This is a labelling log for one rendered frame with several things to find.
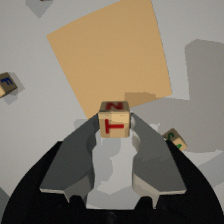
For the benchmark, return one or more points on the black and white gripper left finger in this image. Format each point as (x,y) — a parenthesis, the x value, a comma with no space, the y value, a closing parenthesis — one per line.
(63,171)

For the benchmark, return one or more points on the tan flat mat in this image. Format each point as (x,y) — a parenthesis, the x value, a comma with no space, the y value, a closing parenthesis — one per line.
(113,54)

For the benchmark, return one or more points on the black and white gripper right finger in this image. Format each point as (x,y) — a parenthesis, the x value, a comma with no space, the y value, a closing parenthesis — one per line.
(163,172)

